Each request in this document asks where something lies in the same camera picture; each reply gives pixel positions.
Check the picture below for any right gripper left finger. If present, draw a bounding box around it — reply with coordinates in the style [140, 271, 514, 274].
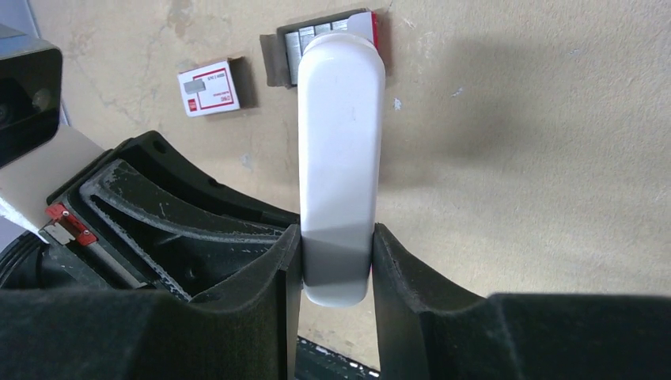
[1, 226, 301, 379]

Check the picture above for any white stapler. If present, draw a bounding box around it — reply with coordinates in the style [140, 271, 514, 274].
[298, 34, 385, 307]

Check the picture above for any staple box tray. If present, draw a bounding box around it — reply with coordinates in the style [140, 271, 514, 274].
[260, 8, 380, 89]

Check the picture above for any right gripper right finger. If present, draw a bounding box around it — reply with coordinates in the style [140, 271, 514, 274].
[372, 224, 670, 379]

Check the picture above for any red white staple box sleeve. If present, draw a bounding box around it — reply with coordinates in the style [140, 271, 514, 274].
[177, 56, 258, 117]

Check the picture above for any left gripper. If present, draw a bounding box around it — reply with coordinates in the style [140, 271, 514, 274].
[1, 149, 283, 301]

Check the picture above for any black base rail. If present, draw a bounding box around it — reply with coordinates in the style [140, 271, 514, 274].
[294, 336, 381, 380]

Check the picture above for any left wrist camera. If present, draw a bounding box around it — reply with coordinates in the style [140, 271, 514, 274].
[1, 25, 63, 167]

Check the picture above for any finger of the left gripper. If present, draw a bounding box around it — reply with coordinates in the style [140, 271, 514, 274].
[111, 131, 299, 227]

